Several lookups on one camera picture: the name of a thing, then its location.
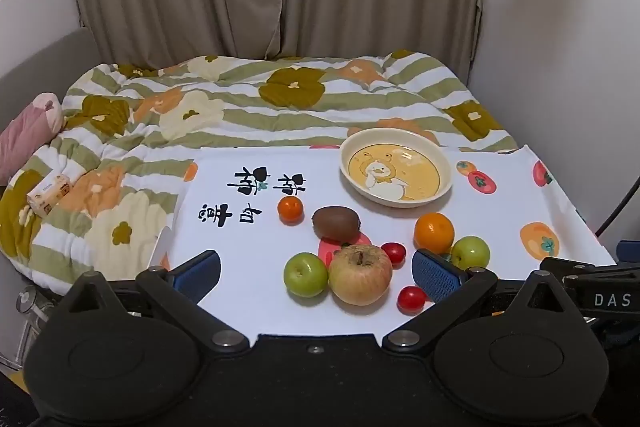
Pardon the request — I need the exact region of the brown kiwi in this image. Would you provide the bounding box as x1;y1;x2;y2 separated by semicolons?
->
311;206;361;242

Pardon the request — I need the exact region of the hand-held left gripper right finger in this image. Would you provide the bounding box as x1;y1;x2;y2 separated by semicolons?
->
382;248;571;355

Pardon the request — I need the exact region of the red yellow apple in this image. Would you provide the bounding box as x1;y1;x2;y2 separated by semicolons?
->
328;244;394;307

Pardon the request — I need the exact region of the grey padded headboard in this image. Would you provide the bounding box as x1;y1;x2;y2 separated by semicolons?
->
0;27;101;132

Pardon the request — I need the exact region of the small mandarin orange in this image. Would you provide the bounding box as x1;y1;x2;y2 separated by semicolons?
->
277;195;305;224

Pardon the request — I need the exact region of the white printed cloth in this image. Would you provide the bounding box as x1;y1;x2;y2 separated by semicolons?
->
150;144;618;343

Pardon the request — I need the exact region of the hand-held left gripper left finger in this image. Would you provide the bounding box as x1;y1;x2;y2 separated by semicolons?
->
65;249;250;355

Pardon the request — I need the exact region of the large orange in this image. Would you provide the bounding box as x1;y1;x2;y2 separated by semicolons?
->
413;212;456;255

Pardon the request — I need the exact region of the black cable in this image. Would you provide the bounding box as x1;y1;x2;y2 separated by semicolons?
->
597;174;640;235

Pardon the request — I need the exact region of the small tissue pack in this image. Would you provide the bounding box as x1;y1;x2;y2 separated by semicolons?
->
26;174;73;215

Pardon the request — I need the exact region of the pink plush toy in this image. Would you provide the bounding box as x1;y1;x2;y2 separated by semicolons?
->
0;93;65;182

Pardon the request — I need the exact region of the cream duck print bowl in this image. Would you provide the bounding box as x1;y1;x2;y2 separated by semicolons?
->
340;128;453;208

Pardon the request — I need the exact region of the green apple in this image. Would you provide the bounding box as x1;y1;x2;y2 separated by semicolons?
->
451;235;491;270
283;253;329;298

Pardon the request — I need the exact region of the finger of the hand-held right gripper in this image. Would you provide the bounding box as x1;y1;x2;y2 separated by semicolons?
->
540;257;621;280

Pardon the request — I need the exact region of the red cherry tomato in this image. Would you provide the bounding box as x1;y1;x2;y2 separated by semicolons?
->
397;286;427;312
381;242;406;265

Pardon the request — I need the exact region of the floral striped blanket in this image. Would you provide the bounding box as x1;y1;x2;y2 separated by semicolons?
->
0;51;518;295

